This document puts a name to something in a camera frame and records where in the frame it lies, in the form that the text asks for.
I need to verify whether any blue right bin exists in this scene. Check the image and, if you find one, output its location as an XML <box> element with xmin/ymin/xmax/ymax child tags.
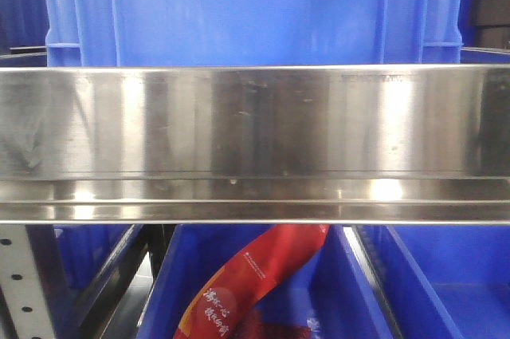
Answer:
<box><xmin>358</xmin><ymin>225</ymin><xmax>509</xmax><ymax>338</ymax></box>

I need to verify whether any large blue plastic crate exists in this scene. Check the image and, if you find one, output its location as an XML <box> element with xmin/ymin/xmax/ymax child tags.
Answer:
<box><xmin>46</xmin><ymin>0</ymin><xmax>462</xmax><ymax>66</ymax></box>

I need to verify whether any white perforated metal upright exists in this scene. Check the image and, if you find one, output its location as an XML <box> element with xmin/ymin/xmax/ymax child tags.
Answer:
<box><xmin>1</xmin><ymin>225</ymin><xmax>55</xmax><ymax>338</ymax></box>

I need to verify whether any blue bin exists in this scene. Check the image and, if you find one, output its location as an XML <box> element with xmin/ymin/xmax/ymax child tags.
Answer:
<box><xmin>137</xmin><ymin>224</ymin><xmax>394</xmax><ymax>338</ymax></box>
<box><xmin>358</xmin><ymin>225</ymin><xmax>509</xmax><ymax>338</ymax></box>
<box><xmin>26</xmin><ymin>224</ymin><xmax>145</xmax><ymax>338</ymax></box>

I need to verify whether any red snack package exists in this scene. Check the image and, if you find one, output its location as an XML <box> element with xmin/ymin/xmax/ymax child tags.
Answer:
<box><xmin>173</xmin><ymin>224</ymin><xmax>329</xmax><ymax>338</ymax></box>

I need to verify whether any stainless steel rail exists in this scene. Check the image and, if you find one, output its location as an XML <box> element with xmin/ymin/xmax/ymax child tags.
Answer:
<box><xmin>1</xmin><ymin>65</ymin><xmax>509</xmax><ymax>224</ymax></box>

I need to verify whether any blue left bin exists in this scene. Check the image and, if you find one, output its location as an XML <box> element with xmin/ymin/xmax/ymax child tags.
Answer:
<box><xmin>26</xmin><ymin>224</ymin><xmax>145</xmax><ymax>338</ymax></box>

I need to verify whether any blue centre bin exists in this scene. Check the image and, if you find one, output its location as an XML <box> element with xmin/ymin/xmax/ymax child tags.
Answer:
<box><xmin>137</xmin><ymin>224</ymin><xmax>394</xmax><ymax>338</ymax></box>

